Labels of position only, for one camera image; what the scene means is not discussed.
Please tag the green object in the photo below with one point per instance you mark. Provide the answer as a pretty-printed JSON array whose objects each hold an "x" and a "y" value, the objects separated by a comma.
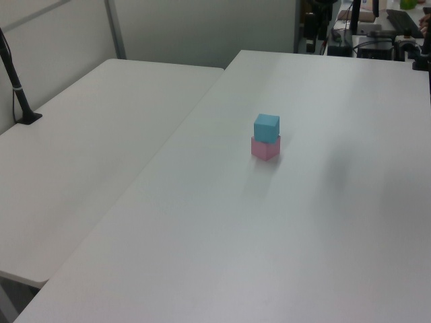
[{"x": 406, "y": 4}]

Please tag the blue cube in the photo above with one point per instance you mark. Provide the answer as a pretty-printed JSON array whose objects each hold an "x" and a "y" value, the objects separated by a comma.
[{"x": 266, "y": 128}]

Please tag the pink cube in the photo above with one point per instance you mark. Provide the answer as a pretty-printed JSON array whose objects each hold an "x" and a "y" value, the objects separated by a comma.
[{"x": 265, "y": 150}]

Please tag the black keyboard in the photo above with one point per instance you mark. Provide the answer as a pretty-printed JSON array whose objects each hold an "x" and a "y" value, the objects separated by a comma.
[{"x": 402, "y": 22}]

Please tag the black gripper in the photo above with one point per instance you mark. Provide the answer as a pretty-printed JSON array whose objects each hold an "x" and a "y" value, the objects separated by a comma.
[{"x": 324, "y": 5}]

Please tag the black table clamp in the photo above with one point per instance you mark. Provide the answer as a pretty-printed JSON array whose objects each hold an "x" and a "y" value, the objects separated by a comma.
[{"x": 419, "y": 57}]

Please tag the black monitor stand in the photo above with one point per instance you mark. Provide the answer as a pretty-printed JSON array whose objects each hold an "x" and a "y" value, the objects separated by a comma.
[{"x": 354, "y": 20}]

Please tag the white side table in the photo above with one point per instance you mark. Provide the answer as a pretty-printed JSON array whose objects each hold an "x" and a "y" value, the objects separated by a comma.
[{"x": 84, "y": 151}]

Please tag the black camera stand pole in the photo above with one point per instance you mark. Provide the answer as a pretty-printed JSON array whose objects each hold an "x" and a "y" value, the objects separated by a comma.
[{"x": 17, "y": 91}]

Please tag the black equipment box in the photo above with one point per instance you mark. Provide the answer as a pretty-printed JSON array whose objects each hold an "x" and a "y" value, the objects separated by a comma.
[{"x": 374, "y": 51}]

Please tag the grey partition frame post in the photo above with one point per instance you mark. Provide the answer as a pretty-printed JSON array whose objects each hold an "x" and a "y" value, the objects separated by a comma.
[{"x": 116, "y": 30}]

